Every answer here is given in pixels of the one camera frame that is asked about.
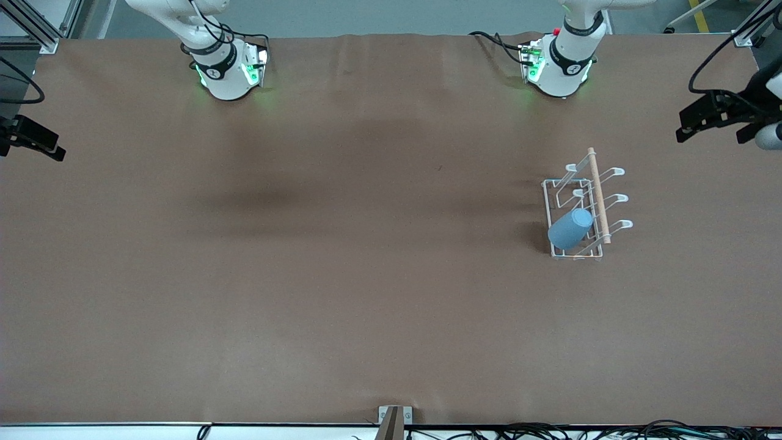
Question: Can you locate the blue plastic cup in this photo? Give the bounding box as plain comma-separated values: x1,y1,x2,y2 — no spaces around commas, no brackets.
547,208,594,251

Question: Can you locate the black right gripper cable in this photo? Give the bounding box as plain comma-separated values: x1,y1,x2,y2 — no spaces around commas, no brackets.
0,57,45,105

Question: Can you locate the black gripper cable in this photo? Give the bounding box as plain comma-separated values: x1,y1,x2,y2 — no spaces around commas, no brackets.
0,57,45,105
689,9,782,94

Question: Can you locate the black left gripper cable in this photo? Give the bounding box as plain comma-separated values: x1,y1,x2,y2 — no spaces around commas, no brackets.
689,9,782,94

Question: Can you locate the aluminium frame post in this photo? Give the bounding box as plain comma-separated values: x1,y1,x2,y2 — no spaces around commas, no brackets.
0,0,84,54
731,0,782,48

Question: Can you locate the white wire cup holder rack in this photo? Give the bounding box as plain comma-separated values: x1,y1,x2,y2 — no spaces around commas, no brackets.
542,147,634,262

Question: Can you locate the black left arm base cable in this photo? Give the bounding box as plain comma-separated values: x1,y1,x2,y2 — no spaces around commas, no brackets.
469,31,527,65

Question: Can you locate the black arm base cable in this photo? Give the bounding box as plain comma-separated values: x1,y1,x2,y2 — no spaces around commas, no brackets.
469,31,527,65
217,21,271,51

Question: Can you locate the black right arm base cable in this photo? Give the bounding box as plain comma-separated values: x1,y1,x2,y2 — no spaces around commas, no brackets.
217,21,271,51

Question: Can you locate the black cable bundle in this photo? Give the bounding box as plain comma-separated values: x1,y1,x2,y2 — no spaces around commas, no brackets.
406,420,782,440

